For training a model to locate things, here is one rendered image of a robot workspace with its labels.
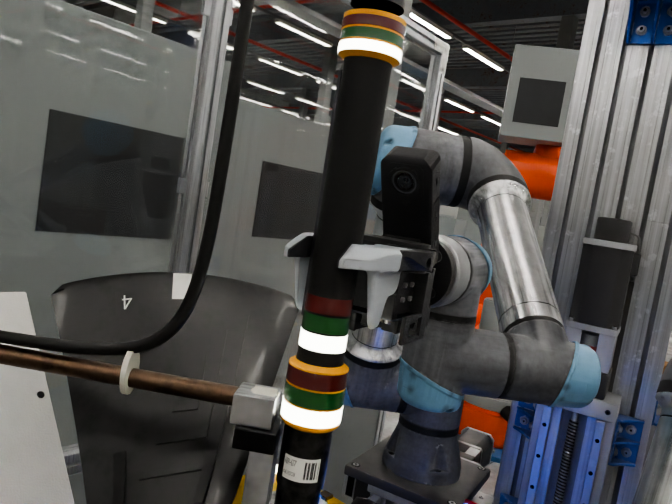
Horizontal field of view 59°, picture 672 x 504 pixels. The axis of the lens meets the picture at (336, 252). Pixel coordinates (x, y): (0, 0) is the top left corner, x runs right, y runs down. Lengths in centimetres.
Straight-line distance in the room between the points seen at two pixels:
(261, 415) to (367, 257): 13
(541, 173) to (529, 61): 76
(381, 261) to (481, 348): 29
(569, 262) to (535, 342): 55
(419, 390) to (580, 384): 18
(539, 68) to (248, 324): 396
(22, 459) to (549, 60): 410
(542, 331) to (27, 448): 56
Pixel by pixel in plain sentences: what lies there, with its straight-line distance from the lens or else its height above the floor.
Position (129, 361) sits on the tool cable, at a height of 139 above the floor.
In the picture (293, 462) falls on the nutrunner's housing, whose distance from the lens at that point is 44.
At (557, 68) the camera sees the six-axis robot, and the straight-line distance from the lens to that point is 442.
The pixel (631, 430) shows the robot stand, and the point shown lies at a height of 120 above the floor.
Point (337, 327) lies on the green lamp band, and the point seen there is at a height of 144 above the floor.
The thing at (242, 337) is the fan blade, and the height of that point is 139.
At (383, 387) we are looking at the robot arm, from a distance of 111.
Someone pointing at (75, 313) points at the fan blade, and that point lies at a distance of 58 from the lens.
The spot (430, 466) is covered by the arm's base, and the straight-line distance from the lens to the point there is 117.
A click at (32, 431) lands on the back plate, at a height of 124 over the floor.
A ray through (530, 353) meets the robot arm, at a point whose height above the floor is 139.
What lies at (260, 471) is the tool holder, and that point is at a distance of 45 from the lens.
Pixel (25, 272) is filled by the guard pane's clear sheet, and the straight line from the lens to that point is 109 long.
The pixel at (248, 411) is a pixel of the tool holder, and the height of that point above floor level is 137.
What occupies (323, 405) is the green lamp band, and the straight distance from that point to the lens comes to 42.
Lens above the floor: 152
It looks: 5 degrees down
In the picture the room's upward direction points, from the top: 9 degrees clockwise
